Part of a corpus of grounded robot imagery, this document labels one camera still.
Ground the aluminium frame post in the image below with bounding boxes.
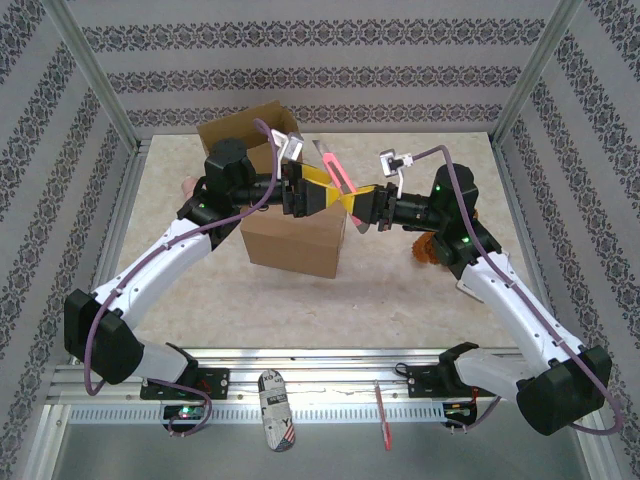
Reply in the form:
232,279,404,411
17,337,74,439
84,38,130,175
490,0,585,146
42,0,142,151

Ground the pink utility knife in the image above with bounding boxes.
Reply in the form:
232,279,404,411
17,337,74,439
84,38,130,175
312,138,371,236

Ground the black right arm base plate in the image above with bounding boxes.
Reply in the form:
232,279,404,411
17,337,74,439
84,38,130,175
405,364,451,400

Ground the perforated metal cable duct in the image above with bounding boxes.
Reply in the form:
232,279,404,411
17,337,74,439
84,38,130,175
67,402,481,425

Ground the red pen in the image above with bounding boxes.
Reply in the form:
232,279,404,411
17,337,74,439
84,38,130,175
373,379,394,452

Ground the newspaper print finger skateboard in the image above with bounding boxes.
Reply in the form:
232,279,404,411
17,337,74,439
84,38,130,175
257,368,297,453

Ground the brown plush toy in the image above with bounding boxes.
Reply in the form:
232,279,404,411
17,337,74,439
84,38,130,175
410,207,481,267

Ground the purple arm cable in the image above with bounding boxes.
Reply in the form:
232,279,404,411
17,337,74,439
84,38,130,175
407,144,626,439
85,118,280,439

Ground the brown cardboard express box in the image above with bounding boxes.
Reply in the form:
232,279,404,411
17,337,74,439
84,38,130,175
195,99,304,201
239,199,349,280

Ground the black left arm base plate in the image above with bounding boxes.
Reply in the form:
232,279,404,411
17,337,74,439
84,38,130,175
139,367,230,401

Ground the small controller circuit board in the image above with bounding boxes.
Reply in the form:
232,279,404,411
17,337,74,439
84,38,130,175
442,399,476,424
162,403,209,426

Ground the aluminium side rail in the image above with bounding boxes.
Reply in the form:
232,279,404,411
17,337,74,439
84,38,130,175
69,139,151,364
492,139,569,357

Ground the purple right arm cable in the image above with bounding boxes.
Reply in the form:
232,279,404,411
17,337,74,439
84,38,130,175
407,144,626,439

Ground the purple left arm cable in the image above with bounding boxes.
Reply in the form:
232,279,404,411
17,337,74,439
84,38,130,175
85,118,280,439

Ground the aluminium mounting rail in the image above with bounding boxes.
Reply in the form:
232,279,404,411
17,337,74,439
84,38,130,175
49,347,587,402

